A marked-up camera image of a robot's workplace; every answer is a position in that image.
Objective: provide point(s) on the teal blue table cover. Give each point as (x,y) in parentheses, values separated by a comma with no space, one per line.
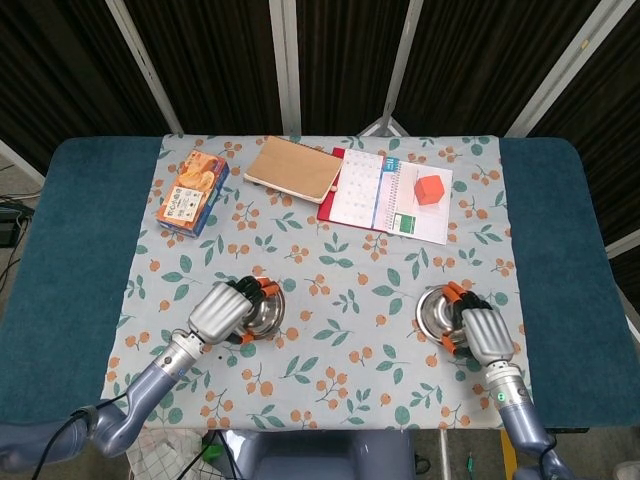
(65,240)

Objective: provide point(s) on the white partition frame post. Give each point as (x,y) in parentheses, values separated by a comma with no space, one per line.
(20,162)
(286,65)
(565,65)
(400,65)
(622,244)
(145,65)

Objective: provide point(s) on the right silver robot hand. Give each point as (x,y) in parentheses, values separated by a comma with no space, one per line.
(487,332)

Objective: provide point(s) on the metal table leg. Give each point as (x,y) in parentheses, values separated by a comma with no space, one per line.
(444,455)

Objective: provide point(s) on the white checkered cloth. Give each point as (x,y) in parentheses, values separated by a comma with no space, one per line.
(155,457)

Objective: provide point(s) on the small green plastic part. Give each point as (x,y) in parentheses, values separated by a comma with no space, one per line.
(213,452)

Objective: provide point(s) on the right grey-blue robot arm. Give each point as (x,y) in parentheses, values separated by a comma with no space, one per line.
(517,410)

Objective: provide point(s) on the stainless steel bowl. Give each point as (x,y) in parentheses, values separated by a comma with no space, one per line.
(435,312)
(270,312)

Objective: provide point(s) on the brown kraft notebook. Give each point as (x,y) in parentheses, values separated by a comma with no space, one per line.
(295,167)

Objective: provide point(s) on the open red spiral planner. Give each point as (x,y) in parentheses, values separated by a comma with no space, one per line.
(360,192)

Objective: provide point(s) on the grey-blue robot torso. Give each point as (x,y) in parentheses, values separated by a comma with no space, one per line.
(320,455)

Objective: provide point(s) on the orange cube block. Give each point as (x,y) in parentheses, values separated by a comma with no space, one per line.
(430,191)

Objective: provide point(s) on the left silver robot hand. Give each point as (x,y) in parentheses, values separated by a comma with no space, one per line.
(220,310)

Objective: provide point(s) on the floral fruit-print tablecloth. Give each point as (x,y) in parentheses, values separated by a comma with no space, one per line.
(330,250)

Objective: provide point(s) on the orange snack box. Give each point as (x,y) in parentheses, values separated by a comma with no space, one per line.
(192,192)

